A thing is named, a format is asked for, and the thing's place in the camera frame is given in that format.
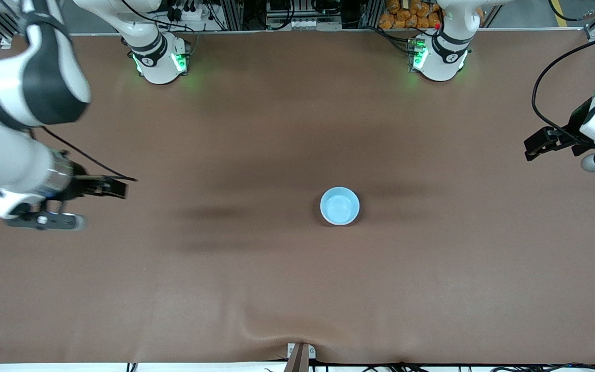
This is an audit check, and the light blue bowl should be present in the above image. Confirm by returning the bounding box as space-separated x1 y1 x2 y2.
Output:
320 187 360 226

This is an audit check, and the orange items crate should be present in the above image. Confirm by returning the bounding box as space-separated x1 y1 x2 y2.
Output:
379 0 484 30

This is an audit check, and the grey socket strip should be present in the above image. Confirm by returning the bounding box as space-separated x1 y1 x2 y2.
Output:
267 18 325 30

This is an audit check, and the dark slanted post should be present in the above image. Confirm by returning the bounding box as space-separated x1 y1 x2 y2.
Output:
284 343 309 372

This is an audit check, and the grey metal bracket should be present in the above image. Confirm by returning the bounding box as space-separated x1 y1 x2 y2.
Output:
287 343 317 359

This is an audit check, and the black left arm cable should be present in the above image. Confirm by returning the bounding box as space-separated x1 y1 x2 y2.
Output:
531 0 595 145

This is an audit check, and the white power strip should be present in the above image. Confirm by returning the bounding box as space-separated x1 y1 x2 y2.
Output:
169 5 210 22

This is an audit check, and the brown table cloth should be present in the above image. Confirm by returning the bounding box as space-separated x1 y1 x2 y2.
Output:
0 31 595 365

